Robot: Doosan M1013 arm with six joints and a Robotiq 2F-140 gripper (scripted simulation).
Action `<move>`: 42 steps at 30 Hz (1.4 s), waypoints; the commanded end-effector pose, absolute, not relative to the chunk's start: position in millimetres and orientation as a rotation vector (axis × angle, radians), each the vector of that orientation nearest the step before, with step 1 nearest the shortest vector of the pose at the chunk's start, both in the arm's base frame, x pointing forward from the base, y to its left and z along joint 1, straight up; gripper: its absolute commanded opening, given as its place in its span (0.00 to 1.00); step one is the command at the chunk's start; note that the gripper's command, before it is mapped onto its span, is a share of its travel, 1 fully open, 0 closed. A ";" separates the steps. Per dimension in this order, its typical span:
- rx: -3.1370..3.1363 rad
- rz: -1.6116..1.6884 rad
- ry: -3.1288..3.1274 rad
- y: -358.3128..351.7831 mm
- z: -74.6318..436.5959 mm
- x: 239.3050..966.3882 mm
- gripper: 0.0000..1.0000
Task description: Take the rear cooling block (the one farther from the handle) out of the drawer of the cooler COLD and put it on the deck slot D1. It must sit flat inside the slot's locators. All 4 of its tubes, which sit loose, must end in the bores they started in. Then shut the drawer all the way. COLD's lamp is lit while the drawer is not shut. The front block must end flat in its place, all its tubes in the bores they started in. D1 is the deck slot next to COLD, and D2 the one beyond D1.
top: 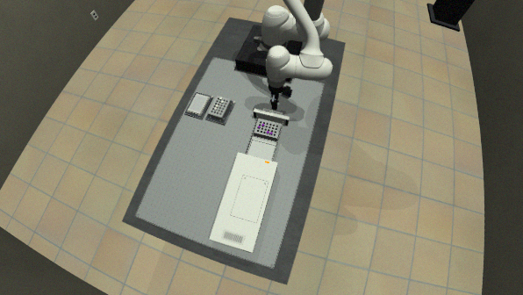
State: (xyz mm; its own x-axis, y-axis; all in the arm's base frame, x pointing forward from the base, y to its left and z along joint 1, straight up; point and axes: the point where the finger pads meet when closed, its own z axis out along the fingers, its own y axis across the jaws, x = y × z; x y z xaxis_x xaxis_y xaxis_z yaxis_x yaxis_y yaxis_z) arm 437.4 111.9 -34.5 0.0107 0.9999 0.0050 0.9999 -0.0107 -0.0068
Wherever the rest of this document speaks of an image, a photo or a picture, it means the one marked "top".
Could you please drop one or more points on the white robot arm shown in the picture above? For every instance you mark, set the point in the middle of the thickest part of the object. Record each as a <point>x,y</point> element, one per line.
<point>308,26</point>

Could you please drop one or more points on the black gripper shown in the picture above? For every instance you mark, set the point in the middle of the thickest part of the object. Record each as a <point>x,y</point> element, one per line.
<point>274,92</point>

